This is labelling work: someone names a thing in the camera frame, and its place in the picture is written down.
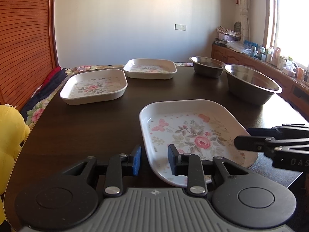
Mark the large steel bowl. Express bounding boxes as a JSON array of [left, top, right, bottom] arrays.
[[223, 64, 283, 105]]

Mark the floral rectangular plate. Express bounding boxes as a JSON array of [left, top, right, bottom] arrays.
[[139, 100, 258, 187], [60, 69, 128, 105], [123, 58, 177, 80]]

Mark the small steel bowl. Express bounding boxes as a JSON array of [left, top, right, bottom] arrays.
[[189, 56, 225, 78]]

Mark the wooden sideboard cabinet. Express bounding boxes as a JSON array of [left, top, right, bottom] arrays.
[[211, 43, 309, 122]]

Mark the yellow plush toy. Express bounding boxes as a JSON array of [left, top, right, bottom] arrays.
[[0, 103, 31, 223]]

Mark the floral bed cover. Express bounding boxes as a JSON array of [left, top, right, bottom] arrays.
[[25, 62, 194, 130]]

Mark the red and navy blanket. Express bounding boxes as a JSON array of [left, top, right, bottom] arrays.
[[20, 68, 67, 119]]

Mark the wooden slatted wardrobe door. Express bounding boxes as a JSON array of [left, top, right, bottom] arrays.
[[1, 0, 59, 109]]

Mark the patterned white curtain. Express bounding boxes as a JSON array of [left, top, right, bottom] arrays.
[[238, 0, 250, 42]]

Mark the window with wooden frame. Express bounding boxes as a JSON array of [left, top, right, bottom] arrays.
[[263, 0, 308, 70]]

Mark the white wall switch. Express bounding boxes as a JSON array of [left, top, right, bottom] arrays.
[[174, 24, 186, 31]]

